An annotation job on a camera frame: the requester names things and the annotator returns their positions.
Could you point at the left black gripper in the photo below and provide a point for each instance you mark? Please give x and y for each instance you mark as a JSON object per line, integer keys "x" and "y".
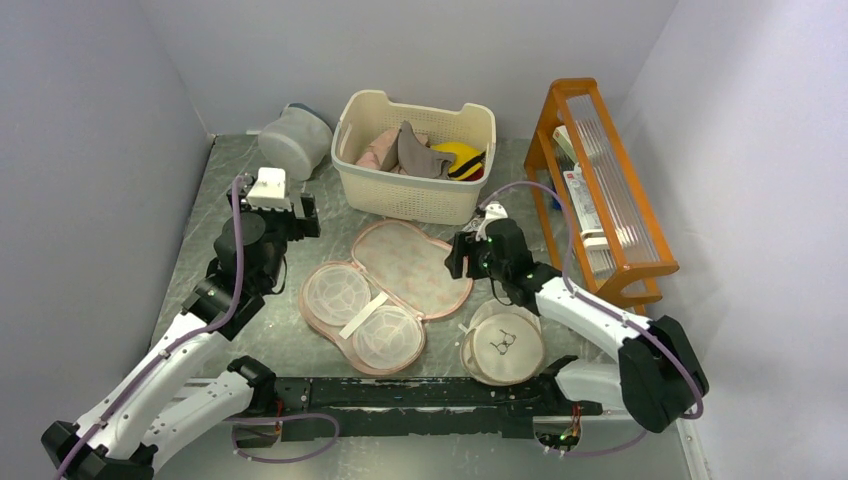
{"x": 306, "y": 226}

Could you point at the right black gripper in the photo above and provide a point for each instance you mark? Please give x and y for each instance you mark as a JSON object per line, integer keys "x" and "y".
{"x": 465, "y": 244}

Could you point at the taupe grey bra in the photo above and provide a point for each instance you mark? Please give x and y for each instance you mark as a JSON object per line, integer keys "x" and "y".
{"x": 418, "y": 160}

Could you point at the floral mesh laundry bag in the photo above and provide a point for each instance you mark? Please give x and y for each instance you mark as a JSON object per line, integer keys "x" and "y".
{"x": 374, "y": 307}

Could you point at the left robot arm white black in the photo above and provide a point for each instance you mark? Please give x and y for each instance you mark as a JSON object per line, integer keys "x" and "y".
{"x": 140, "y": 425}

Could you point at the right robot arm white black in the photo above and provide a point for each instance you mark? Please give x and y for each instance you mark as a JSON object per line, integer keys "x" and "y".
{"x": 656, "y": 377}

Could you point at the grey round mesh bag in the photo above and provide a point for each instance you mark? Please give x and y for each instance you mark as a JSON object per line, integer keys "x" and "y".
{"x": 297, "y": 141}

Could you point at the cream plastic laundry basket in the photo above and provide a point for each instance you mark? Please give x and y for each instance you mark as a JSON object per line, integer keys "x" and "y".
{"x": 369, "y": 113}

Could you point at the marker pen pack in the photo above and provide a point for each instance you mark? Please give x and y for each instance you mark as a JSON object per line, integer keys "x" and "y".
{"x": 474, "y": 223}

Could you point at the yellow black cloth in basket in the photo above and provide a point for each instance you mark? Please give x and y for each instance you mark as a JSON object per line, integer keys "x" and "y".
{"x": 468, "y": 163}

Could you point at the pink cloth in basket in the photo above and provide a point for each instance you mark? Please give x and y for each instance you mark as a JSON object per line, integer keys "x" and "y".
{"x": 375, "y": 153}

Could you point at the beige round glasses pouch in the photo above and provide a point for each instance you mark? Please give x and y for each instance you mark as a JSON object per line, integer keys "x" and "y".
{"x": 503, "y": 345}

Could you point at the white box in rack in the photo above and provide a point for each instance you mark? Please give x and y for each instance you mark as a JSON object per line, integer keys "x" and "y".
{"x": 583, "y": 204}

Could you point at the orange wooden rack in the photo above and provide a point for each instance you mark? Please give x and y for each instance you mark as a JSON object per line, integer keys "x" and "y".
{"x": 638, "y": 253}

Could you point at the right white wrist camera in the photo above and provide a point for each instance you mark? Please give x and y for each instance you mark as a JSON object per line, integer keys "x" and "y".
{"x": 493, "y": 211}

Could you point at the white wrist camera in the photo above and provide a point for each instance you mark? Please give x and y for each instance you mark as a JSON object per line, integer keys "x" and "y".
{"x": 493, "y": 211}
{"x": 269, "y": 190}

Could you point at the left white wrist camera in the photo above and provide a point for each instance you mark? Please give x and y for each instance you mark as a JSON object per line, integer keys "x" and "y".
{"x": 269, "y": 190}

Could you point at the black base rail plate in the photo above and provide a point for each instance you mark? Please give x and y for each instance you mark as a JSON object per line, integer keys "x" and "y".
{"x": 316, "y": 408}

